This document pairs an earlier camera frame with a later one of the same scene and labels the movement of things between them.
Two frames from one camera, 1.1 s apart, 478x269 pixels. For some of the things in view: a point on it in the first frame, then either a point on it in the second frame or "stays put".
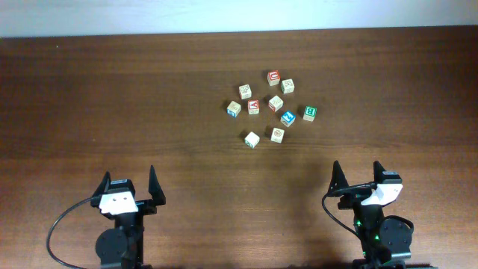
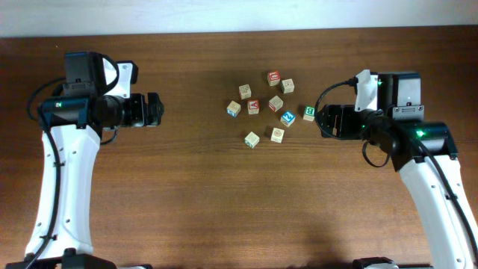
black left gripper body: [141, 211] → [131, 115]
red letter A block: [253, 107] stays put
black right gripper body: [349, 201] → [326, 121]
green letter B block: [310, 113] stays put
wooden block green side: [252, 139] stays put
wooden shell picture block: [277, 135] stays put
